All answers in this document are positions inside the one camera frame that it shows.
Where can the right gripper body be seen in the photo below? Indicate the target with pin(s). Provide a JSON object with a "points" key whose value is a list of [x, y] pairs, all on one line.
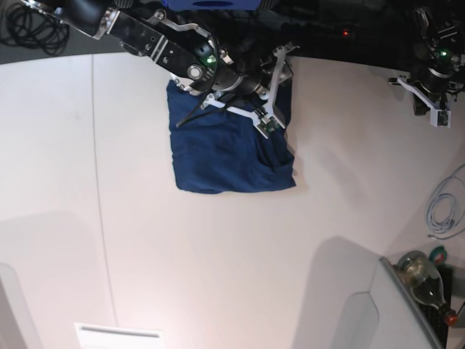
{"points": [[251, 70]]}

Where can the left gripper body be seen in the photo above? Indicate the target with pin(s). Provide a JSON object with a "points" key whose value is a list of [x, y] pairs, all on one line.
{"points": [[431, 89]]}

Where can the dark blue t-shirt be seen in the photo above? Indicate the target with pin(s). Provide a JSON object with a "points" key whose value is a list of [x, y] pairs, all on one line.
{"points": [[224, 152]]}

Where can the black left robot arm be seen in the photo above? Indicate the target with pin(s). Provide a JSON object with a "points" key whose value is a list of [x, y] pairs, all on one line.
{"points": [[439, 50]]}

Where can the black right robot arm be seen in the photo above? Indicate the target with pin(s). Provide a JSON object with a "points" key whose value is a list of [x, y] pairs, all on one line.
{"points": [[186, 44]]}

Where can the blue box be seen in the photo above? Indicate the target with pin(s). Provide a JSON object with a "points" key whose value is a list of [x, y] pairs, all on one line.
{"points": [[180, 5]]}

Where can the green tape roll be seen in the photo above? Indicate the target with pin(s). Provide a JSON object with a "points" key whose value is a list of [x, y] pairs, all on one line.
{"points": [[438, 255]]}

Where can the clear plastic bottle red cap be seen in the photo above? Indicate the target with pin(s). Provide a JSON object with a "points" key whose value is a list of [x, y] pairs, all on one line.
{"points": [[424, 282]]}

